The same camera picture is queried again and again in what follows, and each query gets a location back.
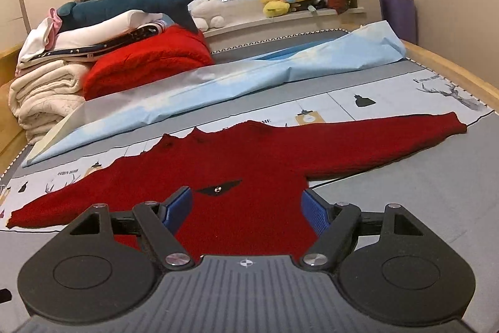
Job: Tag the folded red blanket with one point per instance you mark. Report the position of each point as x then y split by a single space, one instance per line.
148 60

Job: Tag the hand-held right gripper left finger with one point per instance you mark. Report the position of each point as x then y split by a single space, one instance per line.
177 210

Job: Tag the purple bag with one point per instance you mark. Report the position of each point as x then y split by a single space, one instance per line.
397 21

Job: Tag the folded white quilt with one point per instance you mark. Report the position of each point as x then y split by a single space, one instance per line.
43 99

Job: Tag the white plush toy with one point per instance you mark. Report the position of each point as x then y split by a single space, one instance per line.
208 11

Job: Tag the white windowsill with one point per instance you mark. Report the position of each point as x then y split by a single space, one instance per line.
249 21

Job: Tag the blue shark plush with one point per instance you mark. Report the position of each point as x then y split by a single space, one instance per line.
117 7

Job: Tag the light blue bed sheet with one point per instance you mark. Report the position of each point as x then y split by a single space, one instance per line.
234 83

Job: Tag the pink cloth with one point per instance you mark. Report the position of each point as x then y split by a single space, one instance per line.
54 21

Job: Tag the red knit sweater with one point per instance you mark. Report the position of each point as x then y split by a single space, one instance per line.
241 161

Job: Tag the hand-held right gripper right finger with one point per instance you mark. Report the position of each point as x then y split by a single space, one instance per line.
314 214

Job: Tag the dark star print cloth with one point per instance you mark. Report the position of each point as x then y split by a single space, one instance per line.
117 40

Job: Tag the folded cream blanket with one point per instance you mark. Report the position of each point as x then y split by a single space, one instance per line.
89 30

